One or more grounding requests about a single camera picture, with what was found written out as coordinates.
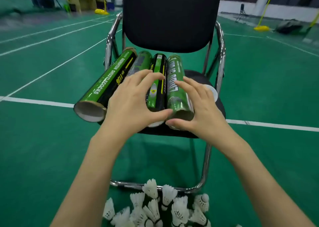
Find person's left hand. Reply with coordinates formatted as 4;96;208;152
98;69;174;149

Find person's right hand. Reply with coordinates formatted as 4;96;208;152
165;76;240;152

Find black green Hangyu tube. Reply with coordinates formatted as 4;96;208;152
73;47;138;123

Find bright green glossy shuttlecock tube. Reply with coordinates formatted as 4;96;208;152
126;50;153;78

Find black shuttlecock tube green stripe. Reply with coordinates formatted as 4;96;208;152
146;53;167;128

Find pile of white shuttlecocks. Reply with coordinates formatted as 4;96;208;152
102;178;244;227

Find black chair with chrome frame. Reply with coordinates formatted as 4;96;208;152
104;0;227;194

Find person's left forearm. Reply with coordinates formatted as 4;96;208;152
50;131;125;227

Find person's right forearm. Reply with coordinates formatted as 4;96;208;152
217;133;316;227

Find black floor stand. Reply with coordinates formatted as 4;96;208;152
235;4;248;23

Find black sports bag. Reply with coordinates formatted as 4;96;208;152
275;19;304;34

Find yellow net post with base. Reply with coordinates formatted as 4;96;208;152
94;0;110;16
254;0;277;32

